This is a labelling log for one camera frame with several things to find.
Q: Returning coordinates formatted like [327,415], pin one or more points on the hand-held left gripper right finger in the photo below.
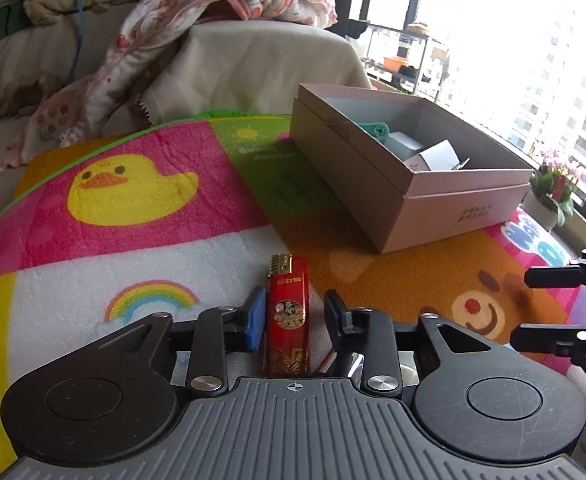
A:
[335,317]

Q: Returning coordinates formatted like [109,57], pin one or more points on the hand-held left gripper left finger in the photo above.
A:
[255,320]

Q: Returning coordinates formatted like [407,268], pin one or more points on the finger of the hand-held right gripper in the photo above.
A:
[558,276]
[548,338]

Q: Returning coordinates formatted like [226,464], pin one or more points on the red lighter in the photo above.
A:
[285,320]

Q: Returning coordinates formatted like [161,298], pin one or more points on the pink cardboard box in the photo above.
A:
[423,210]

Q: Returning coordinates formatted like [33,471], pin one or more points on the white product box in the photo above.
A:
[438,157]

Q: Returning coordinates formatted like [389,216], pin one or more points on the teal plastic clip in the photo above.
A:
[373,129]

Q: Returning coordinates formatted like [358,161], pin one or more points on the potted plant white pot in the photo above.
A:
[553,185]

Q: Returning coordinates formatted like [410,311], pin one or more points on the colourful cartoon play mat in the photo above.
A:
[148,240]

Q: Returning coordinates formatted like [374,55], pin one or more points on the metal storage rack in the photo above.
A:
[423,60]

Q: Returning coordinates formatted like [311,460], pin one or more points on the beige covered sofa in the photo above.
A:
[253,65]

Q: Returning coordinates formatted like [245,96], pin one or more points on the brown plush toy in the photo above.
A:
[28,91]

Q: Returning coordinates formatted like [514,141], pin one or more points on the pink printed blanket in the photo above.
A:
[173,5]

